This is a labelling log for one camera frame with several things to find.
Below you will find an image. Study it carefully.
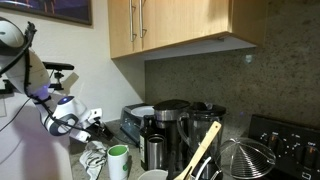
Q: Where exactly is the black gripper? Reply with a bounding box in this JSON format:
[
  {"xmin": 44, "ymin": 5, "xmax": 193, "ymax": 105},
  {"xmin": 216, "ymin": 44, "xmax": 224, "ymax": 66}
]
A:
[{"xmin": 85, "ymin": 117, "xmax": 116, "ymax": 142}]

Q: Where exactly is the silver black toaster oven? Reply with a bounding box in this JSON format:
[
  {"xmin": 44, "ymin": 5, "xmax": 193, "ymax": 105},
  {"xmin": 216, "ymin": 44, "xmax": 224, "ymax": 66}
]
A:
[{"xmin": 119, "ymin": 102, "xmax": 156, "ymax": 147}]

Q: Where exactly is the white grey cloth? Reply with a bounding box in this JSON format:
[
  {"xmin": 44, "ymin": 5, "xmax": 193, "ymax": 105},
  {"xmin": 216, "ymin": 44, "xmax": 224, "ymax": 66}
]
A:
[{"xmin": 78, "ymin": 140, "xmax": 110, "ymax": 180}]

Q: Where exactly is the white cup green inside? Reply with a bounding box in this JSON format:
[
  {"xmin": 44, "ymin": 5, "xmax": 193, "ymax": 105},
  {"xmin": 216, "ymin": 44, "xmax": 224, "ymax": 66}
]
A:
[{"xmin": 106, "ymin": 144, "xmax": 131, "ymax": 180}]

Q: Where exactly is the dark glass bottle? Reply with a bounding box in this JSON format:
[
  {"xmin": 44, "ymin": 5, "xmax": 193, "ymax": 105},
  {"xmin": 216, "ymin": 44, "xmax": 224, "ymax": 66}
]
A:
[{"xmin": 138, "ymin": 114, "xmax": 156, "ymax": 172}]

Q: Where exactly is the white round plate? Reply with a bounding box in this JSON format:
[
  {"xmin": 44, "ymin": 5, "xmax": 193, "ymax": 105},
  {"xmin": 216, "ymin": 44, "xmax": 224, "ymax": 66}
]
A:
[{"xmin": 130, "ymin": 105, "xmax": 156, "ymax": 119}]

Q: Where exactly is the silver metal cylinder holder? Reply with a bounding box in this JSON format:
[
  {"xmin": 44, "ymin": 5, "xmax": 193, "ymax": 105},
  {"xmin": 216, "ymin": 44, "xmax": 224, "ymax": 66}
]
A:
[{"xmin": 146, "ymin": 133, "xmax": 167, "ymax": 171}]

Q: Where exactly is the white round bowl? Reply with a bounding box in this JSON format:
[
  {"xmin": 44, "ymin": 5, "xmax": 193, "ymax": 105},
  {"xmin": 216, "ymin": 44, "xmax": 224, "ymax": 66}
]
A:
[{"xmin": 136, "ymin": 168, "xmax": 170, "ymax": 180}]

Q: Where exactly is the black steel coffee maker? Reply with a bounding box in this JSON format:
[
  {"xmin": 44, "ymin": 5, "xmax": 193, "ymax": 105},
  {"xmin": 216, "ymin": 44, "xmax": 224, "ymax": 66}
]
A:
[{"xmin": 152, "ymin": 98, "xmax": 191, "ymax": 180}]

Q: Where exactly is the wooden spatula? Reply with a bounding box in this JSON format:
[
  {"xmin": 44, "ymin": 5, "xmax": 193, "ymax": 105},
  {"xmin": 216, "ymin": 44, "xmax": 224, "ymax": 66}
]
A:
[{"xmin": 172, "ymin": 120, "xmax": 223, "ymax": 180}]

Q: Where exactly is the dark framed picture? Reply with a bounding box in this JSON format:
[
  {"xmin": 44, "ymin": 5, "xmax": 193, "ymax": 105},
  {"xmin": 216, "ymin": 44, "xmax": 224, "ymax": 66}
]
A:
[{"xmin": 0, "ymin": 0, "xmax": 94, "ymax": 27}]

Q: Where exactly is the metal mesh strainer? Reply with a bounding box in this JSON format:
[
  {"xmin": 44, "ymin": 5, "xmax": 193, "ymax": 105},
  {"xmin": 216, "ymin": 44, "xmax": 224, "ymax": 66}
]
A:
[{"xmin": 217, "ymin": 136, "xmax": 277, "ymax": 180}]

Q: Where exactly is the black kitchen stove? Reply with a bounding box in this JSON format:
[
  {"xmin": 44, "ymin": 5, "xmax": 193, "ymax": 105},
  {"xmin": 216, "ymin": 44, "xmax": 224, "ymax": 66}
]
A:
[{"xmin": 247, "ymin": 113, "xmax": 320, "ymax": 180}]

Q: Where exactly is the black camera stand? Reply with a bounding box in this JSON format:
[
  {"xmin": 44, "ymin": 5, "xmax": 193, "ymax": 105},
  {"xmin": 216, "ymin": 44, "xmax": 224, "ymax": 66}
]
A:
[{"xmin": 42, "ymin": 61, "xmax": 75, "ymax": 92}]

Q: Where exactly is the white utensil handle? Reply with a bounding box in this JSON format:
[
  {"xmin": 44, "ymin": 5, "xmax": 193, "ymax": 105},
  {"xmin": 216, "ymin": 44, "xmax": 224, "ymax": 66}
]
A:
[{"xmin": 194, "ymin": 155, "xmax": 213, "ymax": 180}]

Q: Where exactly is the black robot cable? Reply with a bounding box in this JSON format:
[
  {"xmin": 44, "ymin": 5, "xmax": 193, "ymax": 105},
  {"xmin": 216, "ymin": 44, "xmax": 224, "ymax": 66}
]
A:
[{"xmin": 0, "ymin": 21, "xmax": 101, "ymax": 134}]

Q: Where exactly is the silver cabinet bar handle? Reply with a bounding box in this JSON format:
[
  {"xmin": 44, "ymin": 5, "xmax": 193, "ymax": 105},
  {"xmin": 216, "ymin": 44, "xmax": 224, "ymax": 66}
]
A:
[
  {"xmin": 138, "ymin": 0, "xmax": 148, "ymax": 39},
  {"xmin": 128, "ymin": 0, "xmax": 138, "ymax": 43}
]

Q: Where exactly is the light wooden wall cabinet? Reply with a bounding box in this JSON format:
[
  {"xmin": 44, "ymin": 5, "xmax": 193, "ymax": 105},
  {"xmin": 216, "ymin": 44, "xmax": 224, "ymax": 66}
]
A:
[{"xmin": 106, "ymin": 0, "xmax": 268, "ymax": 61}]

